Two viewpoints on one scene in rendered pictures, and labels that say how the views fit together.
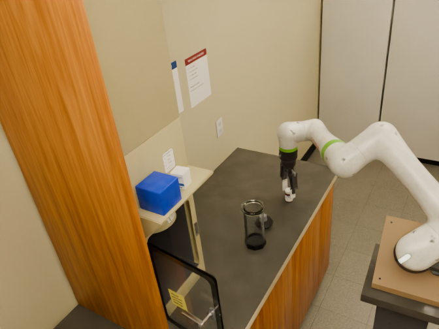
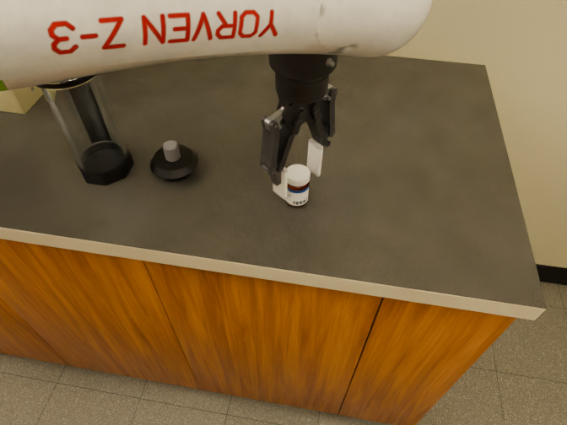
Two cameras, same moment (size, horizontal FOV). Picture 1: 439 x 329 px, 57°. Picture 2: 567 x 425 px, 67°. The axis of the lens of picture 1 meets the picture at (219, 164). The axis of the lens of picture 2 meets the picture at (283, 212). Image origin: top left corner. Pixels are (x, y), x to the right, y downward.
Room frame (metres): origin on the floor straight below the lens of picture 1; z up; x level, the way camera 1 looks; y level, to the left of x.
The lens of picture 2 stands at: (1.50, -0.82, 1.53)
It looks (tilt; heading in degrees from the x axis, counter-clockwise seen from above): 50 degrees down; 65
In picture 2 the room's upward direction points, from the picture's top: 1 degrees clockwise
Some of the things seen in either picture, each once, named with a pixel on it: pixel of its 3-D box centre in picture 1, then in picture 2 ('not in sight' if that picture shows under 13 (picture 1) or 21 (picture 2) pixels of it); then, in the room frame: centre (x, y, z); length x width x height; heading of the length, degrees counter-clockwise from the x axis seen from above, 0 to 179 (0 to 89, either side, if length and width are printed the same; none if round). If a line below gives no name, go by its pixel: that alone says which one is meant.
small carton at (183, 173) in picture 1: (180, 177); not in sight; (1.17, 0.14, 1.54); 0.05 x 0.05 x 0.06; 64
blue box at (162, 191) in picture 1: (159, 192); not in sight; (1.07, 0.21, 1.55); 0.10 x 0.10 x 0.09; 56
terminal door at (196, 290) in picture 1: (186, 301); not in sight; (0.94, 0.17, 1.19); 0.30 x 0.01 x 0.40; 49
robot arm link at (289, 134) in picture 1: (289, 135); not in sight; (1.75, -0.36, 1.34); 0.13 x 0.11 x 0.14; 91
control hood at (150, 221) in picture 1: (178, 202); not in sight; (1.14, 0.16, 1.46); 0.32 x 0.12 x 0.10; 146
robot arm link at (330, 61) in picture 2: (287, 153); (301, 45); (1.74, -0.35, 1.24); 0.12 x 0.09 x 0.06; 108
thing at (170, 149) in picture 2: (264, 220); (173, 158); (1.56, -0.19, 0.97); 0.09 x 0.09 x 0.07
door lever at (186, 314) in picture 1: (196, 314); not in sight; (0.86, 0.13, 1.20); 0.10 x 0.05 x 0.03; 49
